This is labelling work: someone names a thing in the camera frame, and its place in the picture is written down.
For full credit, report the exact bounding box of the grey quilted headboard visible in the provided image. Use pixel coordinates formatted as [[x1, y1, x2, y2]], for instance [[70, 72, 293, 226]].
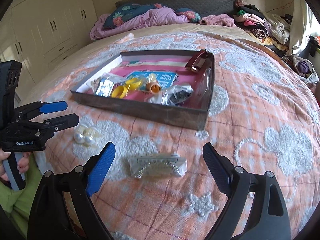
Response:
[[115, 0, 236, 17]]

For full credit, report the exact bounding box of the pink crumpled blanket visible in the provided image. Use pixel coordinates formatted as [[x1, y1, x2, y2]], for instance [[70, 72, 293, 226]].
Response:
[[89, 7, 189, 41]]

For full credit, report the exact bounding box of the basket of clothes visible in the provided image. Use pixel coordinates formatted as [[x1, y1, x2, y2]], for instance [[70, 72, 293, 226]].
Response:
[[291, 55, 319, 85]]

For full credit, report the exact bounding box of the yellow hair clip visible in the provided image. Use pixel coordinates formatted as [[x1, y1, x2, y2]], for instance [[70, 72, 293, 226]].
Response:
[[111, 77, 145, 99]]

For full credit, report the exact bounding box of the orange and white quilt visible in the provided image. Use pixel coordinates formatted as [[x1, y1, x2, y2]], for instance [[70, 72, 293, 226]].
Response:
[[26, 32, 319, 239]]

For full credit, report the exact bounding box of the cream wardrobe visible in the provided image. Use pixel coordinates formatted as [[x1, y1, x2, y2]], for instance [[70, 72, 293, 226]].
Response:
[[1, 0, 97, 100]]

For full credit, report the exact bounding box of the small blue box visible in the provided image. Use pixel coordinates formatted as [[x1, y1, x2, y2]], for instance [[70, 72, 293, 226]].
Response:
[[94, 78, 114, 97]]

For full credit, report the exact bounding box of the cream curtain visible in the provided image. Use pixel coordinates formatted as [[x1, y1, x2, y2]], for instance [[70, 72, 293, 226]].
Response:
[[286, 0, 319, 55]]

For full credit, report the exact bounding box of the bagged silver hair comb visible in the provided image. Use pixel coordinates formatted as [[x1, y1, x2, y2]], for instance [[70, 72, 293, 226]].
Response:
[[128, 153, 188, 179]]

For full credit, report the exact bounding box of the pile of clothes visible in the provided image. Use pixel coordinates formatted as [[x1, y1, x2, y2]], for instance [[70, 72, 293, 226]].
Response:
[[233, 0, 293, 53]]

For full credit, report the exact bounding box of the shallow brown cardboard box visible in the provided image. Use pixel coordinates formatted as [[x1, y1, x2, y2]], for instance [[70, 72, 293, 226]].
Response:
[[71, 50, 215, 130]]

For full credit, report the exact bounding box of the brown strap wristwatch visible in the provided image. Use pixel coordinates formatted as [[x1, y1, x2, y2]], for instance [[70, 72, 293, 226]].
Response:
[[184, 49, 213, 106]]

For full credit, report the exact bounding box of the clear bag with dark jewelry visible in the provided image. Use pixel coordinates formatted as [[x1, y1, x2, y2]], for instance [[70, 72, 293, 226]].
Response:
[[146, 84, 194, 106]]

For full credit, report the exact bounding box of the person's left hand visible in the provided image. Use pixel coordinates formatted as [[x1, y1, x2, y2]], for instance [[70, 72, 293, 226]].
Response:
[[0, 148, 32, 182]]

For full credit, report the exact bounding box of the dark floral pillow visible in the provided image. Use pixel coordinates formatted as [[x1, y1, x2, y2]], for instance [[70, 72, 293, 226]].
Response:
[[103, 3, 163, 29]]

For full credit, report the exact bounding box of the dusty pink fuzzy garment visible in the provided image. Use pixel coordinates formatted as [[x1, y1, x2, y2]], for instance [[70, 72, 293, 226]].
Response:
[[199, 14, 236, 27]]

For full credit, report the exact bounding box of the pearl earring pair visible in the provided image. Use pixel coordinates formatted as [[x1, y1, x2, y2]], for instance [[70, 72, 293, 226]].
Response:
[[73, 122, 101, 147]]

